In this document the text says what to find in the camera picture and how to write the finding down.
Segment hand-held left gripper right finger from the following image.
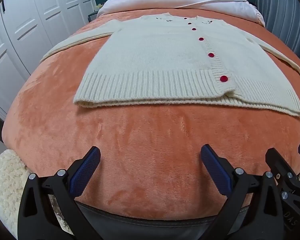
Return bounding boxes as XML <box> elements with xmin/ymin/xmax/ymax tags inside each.
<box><xmin>200</xmin><ymin>144</ymin><xmax>287</xmax><ymax>240</ymax></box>

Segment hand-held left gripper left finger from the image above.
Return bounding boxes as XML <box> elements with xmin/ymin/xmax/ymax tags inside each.
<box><xmin>17</xmin><ymin>146</ymin><xmax>101</xmax><ymax>240</ymax></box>

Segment cream knit cardigan red buttons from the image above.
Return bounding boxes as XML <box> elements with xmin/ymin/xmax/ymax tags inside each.
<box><xmin>40</xmin><ymin>13</ymin><xmax>300</xmax><ymax>117</ymax></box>

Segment orange plush blanket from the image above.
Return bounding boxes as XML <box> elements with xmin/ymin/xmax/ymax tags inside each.
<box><xmin>1</xmin><ymin>7</ymin><xmax>300</xmax><ymax>221</ymax></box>

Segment cream fluffy rug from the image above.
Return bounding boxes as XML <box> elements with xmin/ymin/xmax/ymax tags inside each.
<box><xmin>0</xmin><ymin>149</ymin><xmax>74</xmax><ymax>240</ymax></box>

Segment dark grey bed base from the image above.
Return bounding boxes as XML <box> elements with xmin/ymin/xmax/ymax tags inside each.
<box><xmin>75</xmin><ymin>200</ymin><xmax>252</xmax><ymax>240</ymax></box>

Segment blue-grey curtain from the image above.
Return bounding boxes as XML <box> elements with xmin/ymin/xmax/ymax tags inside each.
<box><xmin>254</xmin><ymin>0</ymin><xmax>300</xmax><ymax>71</ymax></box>

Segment white panelled wardrobe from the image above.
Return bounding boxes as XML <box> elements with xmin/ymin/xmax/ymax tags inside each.
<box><xmin>0</xmin><ymin>0</ymin><xmax>98</xmax><ymax>122</ymax></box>

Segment white and pink duvet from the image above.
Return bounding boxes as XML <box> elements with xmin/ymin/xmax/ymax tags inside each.
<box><xmin>97</xmin><ymin>0</ymin><xmax>266</xmax><ymax>27</ymax></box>

